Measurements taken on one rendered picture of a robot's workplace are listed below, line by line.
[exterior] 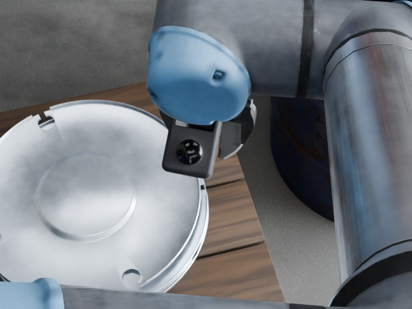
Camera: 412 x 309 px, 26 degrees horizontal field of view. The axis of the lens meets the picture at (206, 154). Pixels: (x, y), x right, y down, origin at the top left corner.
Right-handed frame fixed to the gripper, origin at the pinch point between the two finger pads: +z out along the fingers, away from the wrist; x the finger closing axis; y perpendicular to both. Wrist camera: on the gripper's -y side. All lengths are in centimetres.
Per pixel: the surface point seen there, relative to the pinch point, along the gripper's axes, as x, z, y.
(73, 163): 18.6, 16.8, 5.1
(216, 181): 0.4, 20.2, 7.9
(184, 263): 1.8, 18.1, -5.3
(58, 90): 37, 55, 41
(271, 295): -9.3, 20.1, -6.6
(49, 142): 22.8, 17.4, 7.8
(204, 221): 0.6, 18.1, 0.9
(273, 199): -7, 55, 26
